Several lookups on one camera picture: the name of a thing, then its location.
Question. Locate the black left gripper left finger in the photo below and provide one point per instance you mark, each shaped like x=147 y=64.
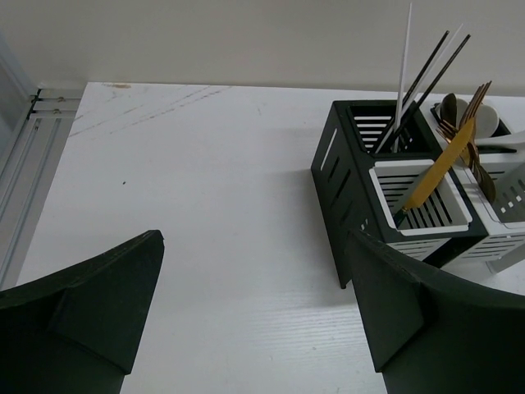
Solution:
x=78 y=330

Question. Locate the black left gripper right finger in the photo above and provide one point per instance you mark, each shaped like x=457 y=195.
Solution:
x=430 y=331

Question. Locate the gold knife green handle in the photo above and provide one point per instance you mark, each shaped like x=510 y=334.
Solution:
x=425 y=183

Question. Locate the gold fork green handle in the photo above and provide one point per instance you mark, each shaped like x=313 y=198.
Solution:
x=484 y=180

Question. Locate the small white ceramic spoon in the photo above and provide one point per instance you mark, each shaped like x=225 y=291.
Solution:
x=487 y=121

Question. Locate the large white ceramic spoon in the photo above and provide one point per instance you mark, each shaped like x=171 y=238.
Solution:
x=458 y=110

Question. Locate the copper knife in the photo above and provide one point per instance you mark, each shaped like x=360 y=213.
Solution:
x=470 y=113

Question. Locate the white chopstick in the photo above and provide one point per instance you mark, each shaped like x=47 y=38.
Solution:
x=404 y=62
x=444 y=48

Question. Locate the black slotted utensil container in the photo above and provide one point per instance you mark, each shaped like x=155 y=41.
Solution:
x=358 y=189

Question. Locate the white slotted utensil container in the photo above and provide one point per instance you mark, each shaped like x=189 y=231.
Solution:
x=503 y=220

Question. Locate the aluminium rail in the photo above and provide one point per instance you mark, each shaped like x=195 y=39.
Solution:
x=35 y=124

